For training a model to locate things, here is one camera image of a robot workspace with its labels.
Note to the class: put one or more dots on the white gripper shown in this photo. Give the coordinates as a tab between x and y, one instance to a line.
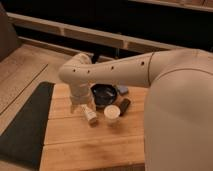
81	94

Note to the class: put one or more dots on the dark ceramic bowl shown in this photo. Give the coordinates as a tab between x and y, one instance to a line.
104	94

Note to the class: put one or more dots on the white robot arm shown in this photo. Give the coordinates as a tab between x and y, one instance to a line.
178	109

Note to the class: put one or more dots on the white plastic bottle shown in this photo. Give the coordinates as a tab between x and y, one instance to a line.
90	115

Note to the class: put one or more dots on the white paper cup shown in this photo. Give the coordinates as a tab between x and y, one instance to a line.
111	113

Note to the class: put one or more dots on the blue grey sponge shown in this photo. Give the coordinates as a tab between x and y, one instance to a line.
122	89

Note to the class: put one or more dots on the black rectangular remote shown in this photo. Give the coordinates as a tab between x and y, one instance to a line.
123	106

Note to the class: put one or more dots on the dark green floor mat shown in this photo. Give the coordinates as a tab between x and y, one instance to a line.
22	141

